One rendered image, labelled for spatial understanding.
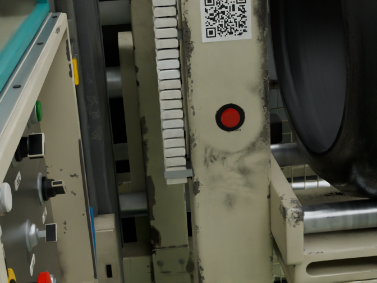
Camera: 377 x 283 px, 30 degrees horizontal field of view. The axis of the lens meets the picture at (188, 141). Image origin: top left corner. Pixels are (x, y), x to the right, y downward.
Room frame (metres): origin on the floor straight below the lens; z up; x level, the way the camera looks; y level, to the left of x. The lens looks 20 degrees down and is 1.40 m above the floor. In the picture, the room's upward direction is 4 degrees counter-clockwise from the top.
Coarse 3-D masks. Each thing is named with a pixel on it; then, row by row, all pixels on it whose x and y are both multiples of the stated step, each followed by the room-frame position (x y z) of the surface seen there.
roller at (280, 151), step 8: (272, 144) 1.28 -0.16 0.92; (280, 144) 1.28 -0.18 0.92; (288, 144) 1.28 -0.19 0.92; (296, 144) 1.28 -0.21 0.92; (272, 152) 1.26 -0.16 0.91; (280, 152) 1.26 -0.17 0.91; (288, 152) 1.26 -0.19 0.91; (296, 152) 1.26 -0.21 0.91; (280, 160) 1.26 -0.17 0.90; (288, 160) 1.26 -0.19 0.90; (296, 160) 1.26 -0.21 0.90; (304, 160) 1.26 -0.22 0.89
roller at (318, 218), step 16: (304, 208) 0.99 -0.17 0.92; (320, 208) 0.99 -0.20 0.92; (336, 208) 0.99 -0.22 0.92; (352, 208) 0.99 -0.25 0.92; (368, 208) 0.99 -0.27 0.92; (304, 224) 0.98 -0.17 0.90; (320, 224) 0.98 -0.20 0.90; (336, 224) 0.98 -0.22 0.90; (352, 224) 0.98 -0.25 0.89; (368, 224) 0.98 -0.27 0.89
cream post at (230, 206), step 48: (192, 0) 1.04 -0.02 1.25; (192, 48) 1.04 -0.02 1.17; (240, 48) 1.05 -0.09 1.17; (192, 96) 1.04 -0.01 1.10; (240, 96) 1.05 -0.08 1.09; (192, 144) 1.04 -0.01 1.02; (240, 144) 1.05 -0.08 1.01; (192, 192) 1.08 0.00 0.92; (240, 192) 1.05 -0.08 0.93; (192, 240) 1.16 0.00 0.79; (240, 240) 1.05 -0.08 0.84
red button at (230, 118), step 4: (228, 108) 1.05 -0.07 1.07; (232, 108) 1.05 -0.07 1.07; (224, 112) 1.04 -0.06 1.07; (228, 112) 1.04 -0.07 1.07; (232, 112) 1.04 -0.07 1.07; (236, 112) 1.04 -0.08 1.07; (220, 116) 1.05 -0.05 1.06; (224, 116) 1.04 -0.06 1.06; (228, 116) 1.04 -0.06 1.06; (232, 116) 1.04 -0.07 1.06; (236, 116) 1.04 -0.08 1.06; (224, 120) 1.04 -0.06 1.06; (228, 120) 1.04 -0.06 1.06; (232, 120) 1.04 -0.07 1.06; (236, 120) 1.04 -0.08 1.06; (224, 124) 1.04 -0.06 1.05; (228, 124) 1.04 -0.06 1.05; (232, 124) 1.04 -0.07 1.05; (236, 124) 1.04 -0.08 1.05
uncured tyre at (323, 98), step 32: (288, 0) 1.39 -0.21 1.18; (320, 0) 1.41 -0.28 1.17; (352, 0) 0.93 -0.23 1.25; (288, 32) 1.38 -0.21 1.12; (320, 32) 1.40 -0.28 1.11; (352, 32) 0.93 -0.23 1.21; (288, 64) 1.31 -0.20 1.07; (320, 64) 1.38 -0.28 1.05; (352, 64) 0.93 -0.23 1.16; (288, 96) 1.26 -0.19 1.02; (320, 96) 1.34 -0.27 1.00; (352, 96) 0.93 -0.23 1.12; (320, 128) 1.28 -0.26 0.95; (352, 128) 0.94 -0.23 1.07; (320, 160) 1.07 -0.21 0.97; (352, 160) 0.95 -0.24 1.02; (352, 192) 1.02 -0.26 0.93
